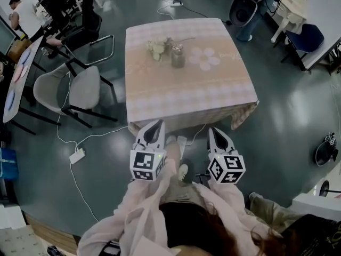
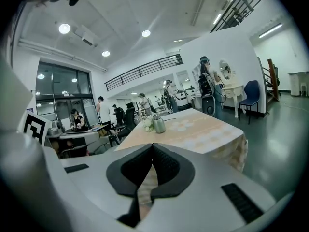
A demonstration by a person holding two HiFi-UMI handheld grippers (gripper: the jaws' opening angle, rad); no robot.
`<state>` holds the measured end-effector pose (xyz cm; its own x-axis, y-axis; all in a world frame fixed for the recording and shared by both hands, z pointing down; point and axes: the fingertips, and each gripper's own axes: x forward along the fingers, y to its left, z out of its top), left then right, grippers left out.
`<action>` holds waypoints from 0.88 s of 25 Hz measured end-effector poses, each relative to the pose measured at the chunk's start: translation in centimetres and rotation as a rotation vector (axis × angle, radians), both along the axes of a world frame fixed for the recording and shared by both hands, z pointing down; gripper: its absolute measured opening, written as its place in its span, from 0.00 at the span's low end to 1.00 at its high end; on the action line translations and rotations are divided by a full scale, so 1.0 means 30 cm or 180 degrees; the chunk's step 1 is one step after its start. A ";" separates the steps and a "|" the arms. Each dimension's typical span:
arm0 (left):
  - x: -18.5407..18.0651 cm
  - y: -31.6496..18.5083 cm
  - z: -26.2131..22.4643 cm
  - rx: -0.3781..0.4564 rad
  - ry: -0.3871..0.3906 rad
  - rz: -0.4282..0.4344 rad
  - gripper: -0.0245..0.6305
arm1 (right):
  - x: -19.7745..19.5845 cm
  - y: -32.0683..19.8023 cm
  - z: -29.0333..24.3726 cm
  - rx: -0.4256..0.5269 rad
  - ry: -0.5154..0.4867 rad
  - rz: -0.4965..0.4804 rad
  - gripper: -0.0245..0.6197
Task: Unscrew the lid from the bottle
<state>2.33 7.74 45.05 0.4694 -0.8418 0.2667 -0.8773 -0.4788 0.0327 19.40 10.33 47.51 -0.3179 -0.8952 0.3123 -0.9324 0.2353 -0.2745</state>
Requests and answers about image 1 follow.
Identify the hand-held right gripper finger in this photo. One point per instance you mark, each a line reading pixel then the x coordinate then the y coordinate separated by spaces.
pixel 212 147
pixel 227 147

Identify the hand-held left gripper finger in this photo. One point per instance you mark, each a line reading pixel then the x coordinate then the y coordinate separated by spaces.
pixel 144 136
pixel 160 140

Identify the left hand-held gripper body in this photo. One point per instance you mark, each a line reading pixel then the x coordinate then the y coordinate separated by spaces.
pixel 145 164

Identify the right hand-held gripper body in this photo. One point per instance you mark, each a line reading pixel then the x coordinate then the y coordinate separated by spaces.
pixel 226 169

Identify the steel bottle lid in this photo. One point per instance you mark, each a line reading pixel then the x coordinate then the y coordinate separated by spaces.
pixel 178 48

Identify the person's left forearm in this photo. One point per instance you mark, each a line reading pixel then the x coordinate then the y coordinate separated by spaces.
pixel 149 193

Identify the person's right forearm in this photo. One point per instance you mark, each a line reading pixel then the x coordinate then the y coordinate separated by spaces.
pixel 226 196

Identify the person's shoe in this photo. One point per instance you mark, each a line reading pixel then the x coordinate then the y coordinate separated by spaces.
pixel 185 172

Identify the checked tablecloth covered table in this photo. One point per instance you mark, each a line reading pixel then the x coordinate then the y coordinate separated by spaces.
pixel 213 89

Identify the person's body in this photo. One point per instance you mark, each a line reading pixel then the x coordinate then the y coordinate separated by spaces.
pixel 138 236

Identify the grey black-framed armchair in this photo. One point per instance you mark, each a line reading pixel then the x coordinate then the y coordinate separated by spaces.
pixel 85 89

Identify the white artificial flower bunch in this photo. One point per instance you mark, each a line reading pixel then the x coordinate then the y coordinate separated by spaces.
pixel 155 48

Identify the black striped pouch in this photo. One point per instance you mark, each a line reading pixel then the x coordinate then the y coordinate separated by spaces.
pixel 110 248

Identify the white low cabinet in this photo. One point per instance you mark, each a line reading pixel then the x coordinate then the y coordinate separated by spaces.
pixel 314 207

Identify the black dome-shaped case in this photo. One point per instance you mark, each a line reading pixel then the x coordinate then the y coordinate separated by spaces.
pixel 326 153

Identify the black round stand base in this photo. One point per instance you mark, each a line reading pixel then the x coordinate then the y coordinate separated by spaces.
pixel 324 188

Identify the wooden platform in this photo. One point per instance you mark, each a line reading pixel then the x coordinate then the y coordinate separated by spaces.
pixel 53 233

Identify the black chrome-framed chair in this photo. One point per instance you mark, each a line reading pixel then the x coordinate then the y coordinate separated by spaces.
pixel 85 23

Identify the grey pod-shaped backpack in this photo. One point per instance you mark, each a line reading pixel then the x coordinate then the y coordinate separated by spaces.
pixel 243 12

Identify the small white plate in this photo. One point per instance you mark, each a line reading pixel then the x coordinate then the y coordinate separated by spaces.
pixel 24 71

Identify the blue chair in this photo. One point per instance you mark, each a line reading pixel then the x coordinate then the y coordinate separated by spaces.
pixel 309 37

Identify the blue storage bag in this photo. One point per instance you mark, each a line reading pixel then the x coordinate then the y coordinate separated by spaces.
pixel 8 164

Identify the blue plate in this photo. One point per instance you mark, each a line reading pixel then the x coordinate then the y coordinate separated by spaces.
pixel 10 100
pixel 26 56

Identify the grey side table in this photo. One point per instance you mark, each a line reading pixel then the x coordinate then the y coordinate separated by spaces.
pixel 35 47

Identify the pink plate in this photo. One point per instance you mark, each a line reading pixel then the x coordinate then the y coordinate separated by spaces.
pixel 17 74

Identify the white patterned boxes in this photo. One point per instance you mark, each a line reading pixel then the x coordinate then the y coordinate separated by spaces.
pixel 18 239

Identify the white dressing table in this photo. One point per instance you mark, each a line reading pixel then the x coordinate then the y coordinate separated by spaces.
pixel 290 12

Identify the cardboard box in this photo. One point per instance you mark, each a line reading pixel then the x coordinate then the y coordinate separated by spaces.
pixel 18 49

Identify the black office chair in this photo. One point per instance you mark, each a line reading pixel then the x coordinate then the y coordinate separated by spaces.
pixel 58 1

